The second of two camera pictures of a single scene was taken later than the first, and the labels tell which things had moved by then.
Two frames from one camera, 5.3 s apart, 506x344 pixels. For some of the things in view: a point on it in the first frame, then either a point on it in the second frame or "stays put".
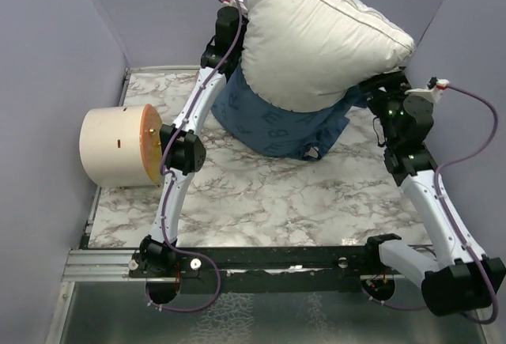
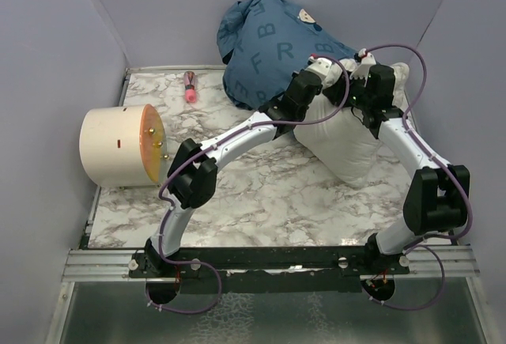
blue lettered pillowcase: (284, 133) → (264, 40)
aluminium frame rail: (99, 265) stays put
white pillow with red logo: (308, 45) → (335, 138)
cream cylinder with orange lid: (122, 146) stays put
